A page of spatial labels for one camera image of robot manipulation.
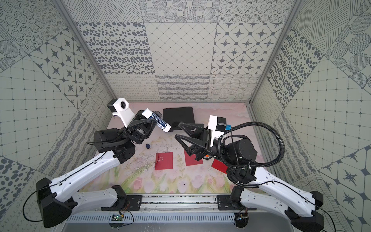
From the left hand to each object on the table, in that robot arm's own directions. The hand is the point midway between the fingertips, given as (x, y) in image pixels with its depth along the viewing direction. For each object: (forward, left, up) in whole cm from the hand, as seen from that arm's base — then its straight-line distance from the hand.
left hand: (156, 127), depth 38 cm
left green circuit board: (-16, +28, -57) cm, 66 cm away
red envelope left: (+14, +9, -56) cm, 59 cm away
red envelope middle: (+16, -8, -58) cm, 61 cm away
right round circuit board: (-15, -35, -59) cm, 70 cm away
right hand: (+3, -5, -6) cm, 8 cm away
